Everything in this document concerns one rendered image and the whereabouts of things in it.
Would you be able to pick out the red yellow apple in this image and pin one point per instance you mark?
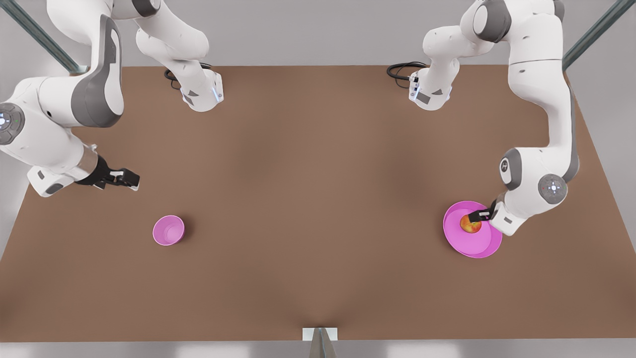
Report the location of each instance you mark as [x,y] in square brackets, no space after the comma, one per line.
[470,224]

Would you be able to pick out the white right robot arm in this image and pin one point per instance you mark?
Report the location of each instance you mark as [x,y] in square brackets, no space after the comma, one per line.
[94,89]

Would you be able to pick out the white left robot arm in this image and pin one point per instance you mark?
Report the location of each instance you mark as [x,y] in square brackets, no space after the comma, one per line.
[541,94]

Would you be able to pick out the pink plate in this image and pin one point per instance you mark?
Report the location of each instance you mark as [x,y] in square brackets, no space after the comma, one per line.
[474,238]

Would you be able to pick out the pink bowl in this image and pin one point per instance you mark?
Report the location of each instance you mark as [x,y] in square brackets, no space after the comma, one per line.
[168,230]

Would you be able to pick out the silver frame post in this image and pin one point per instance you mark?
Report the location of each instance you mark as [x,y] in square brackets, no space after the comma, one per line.
[39,35]
[594,32]
[320,344]

